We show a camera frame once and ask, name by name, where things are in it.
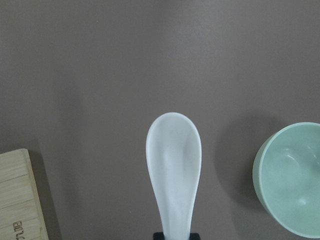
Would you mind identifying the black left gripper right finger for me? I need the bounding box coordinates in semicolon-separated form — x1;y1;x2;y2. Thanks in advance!
189;233;200;240

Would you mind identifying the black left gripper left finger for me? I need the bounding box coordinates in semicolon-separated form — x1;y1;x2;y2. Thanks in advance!
152;232;165;240

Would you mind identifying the white ceramic spoon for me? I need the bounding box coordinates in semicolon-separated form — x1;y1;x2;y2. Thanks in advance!
145;112;202;240

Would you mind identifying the mint green bowl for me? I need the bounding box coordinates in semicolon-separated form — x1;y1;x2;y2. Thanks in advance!
252;122;320;239

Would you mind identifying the wooden cutting board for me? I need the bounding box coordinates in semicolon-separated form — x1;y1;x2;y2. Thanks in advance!
0;148;49;240

